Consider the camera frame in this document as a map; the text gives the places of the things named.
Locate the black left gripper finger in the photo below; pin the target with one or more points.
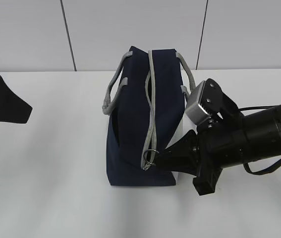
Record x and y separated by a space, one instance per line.
13 109

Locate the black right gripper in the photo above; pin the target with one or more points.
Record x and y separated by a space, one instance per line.
217 142

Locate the navy and white lunch bag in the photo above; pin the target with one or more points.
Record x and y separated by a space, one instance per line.
145 102

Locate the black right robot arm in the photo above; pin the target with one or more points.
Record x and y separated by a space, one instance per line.
253 141

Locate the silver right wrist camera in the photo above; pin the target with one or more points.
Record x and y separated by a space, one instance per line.
208 101

